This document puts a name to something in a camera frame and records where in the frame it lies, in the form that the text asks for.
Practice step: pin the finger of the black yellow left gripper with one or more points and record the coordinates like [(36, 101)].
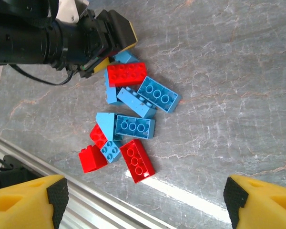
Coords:
[(119, 31), (95, 66)]

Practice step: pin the blue curved slope lego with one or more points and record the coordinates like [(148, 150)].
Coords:
[(107, 124)]

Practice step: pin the wide aluminium table rail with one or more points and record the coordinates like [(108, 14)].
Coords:
[(85, 202)]

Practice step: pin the red two-by-four lego brick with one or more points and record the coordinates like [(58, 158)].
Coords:
[(126, 74), (135, 162)]

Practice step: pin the red two-by-two lego brick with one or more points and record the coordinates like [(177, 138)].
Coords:
[(97, 136), (91, 158)]

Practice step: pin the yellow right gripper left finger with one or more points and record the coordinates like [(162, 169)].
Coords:
[(19, 207)]

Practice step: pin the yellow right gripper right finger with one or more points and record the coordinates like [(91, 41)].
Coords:
[(269, 207)]

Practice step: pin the blue two-by-two lego brick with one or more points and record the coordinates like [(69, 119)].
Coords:
[(110, 151)]

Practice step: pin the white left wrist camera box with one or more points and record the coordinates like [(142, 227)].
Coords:
[(69, 10)]

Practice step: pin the blue two-by-four lego brick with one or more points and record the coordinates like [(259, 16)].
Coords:
[(157, 94), (133, 102), (133, 127)]

